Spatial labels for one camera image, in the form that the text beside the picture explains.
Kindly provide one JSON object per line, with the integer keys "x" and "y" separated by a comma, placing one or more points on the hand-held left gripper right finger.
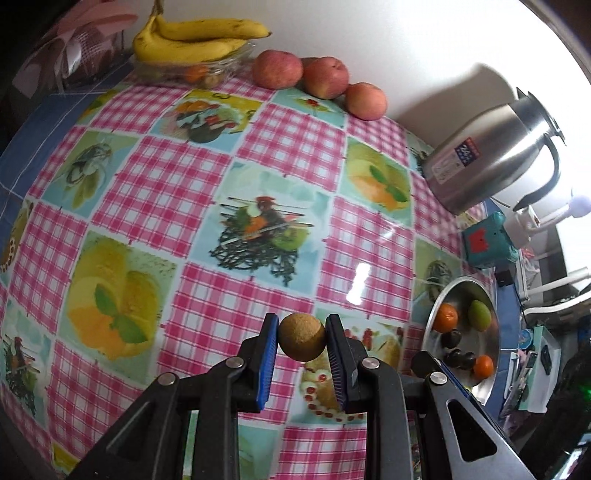
{"x": 336, "y": 369}

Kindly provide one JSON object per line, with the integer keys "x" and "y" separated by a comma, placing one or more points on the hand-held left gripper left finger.
{"x": 270, "y": 369}

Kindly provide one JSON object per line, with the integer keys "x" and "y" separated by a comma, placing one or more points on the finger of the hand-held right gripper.
{"x": 455, "y": 379}

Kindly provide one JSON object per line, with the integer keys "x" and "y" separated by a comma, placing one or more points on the orange tangerine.
{"x": 445, "y": 318}
{"x": 484, "y": 367}

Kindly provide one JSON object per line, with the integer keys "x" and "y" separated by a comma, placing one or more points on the small tan kiwi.
{"x": 302, "y": 337}

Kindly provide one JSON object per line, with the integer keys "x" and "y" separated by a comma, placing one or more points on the round steel basin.
{"x": 489, "y": 344}

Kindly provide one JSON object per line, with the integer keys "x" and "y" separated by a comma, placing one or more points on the large green mango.
{"x": 479, "y": 316}

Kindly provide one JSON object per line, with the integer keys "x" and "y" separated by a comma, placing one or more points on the teal product box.
{"x": 547, "y": 360}

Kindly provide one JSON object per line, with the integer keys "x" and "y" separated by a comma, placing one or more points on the blue round tag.
{"x": 527, "y": 339}

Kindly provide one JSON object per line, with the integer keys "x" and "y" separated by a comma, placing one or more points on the black power adapter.
{"x": 504, "y": 278}

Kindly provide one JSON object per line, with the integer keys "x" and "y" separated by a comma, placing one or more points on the white plastic basket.
{"x": 554, "y": 282}

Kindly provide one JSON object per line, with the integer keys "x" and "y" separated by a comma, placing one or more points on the teal box red label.
{"x": 489, "y": 242}

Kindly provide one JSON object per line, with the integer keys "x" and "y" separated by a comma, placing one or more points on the white plug-in lamp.
{"x": 521, "y": 228}

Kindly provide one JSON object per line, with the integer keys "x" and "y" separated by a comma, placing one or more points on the pink plaid tablecloth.
{"x": 161, "y": 184}

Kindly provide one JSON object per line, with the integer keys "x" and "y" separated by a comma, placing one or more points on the steel thermos kettle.
{"x": 494, "y": 157}

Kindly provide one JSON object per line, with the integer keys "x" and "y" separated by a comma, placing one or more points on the red apple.
{"x": 325, "y": 77}
{"x": 366, "y": 101}
{"x": 277, "y": 69}

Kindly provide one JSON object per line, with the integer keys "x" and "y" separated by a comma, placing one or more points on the small orange kumquat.
{"x": 197, "y": 72}

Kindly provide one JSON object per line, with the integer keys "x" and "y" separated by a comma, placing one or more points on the clear plastic container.
{"x": 226, "y": 64}

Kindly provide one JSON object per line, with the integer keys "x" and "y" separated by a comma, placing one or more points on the yellow banana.
{"x": 212, "y": 28}
{"x": 184, "y": 50}

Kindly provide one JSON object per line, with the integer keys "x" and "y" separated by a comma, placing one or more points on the pink wrapped package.
{"x": 83, "y": 41}

